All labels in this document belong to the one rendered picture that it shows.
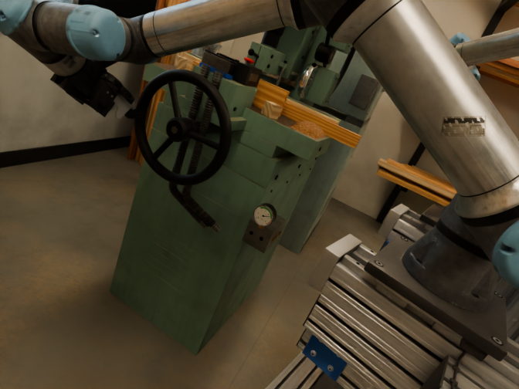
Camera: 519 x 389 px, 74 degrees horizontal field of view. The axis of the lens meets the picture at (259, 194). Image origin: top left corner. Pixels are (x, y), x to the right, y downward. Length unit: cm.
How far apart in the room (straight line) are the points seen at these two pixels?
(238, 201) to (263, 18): 60
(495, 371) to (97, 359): 110
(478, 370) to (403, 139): 291
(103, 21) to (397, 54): 41
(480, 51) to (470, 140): 83
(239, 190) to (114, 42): 59
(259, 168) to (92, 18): 59
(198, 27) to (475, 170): 47
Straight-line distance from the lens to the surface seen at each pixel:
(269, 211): 96
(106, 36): 61
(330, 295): 72
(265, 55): 113
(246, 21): 63
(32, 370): 133
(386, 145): 348
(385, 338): 71
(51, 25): 65
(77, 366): 134
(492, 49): 127
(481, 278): 67
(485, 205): 48
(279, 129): 98
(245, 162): 103
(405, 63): 45
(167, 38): 68
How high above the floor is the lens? 106
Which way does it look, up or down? 22 degrees down
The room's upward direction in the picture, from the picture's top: 22 degrees clockwise
